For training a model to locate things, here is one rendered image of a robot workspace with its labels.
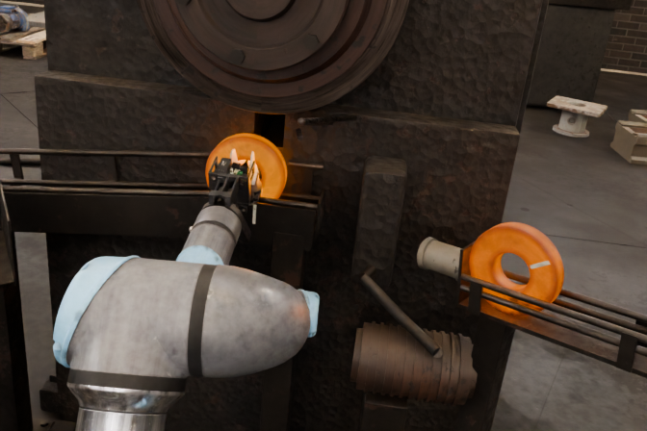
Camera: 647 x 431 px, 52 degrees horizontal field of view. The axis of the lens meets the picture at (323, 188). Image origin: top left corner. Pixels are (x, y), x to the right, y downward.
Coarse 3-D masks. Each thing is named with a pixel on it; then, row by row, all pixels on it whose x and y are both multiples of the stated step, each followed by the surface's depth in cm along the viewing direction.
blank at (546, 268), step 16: (512, 224) 107; (480, 240) 110; (496, 240) 108; (512, 240) 106; (528, 240) 105; (544, 240) 104; (480, 256) 111; (496, 256) 109; (528, 256) 105; (544, 256) 103; (480, 272) 112; (496, 272) 111; (544, 272) 104; (560, 272) 104; (512, 288) 110; (528, 288) 107; (544, 288) 105; (560, 288) 105; (496, 304) 111; (528, 304) 107
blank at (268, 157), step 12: (228, 144) 124; (240, 144) 124; (252, 144) 123; (264, 144) 123; (228, 156) 125; (240, 156) 124; (264, 156) 124; (276, 156) 124; (264, 168) 125; (276, 168) 125; (264, 180) 126; (276, 180) 125; (264, 192) 127; (276, 192) 126
